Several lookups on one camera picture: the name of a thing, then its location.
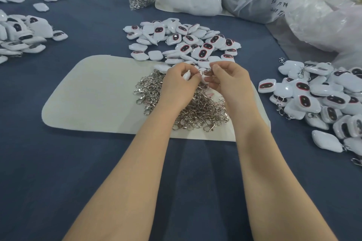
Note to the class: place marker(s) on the person's left hand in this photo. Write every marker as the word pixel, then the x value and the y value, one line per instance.
pixel 176 90

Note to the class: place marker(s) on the person's right hand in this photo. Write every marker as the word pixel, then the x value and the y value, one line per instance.
pixel 235 88

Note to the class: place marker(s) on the white fob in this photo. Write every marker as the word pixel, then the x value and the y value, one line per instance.
pixel 186 73

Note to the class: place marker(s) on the person's right forearm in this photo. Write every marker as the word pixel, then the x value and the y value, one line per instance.
pixel 277 184

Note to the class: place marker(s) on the person's left forearm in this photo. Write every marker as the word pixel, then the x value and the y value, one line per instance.
pixel 130 181

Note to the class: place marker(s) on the cream felt work mat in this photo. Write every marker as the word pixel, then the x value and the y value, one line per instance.
pixel 90 95

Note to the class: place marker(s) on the crumpled clear plastic bag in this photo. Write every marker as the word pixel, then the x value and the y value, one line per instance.
pixel 332 23

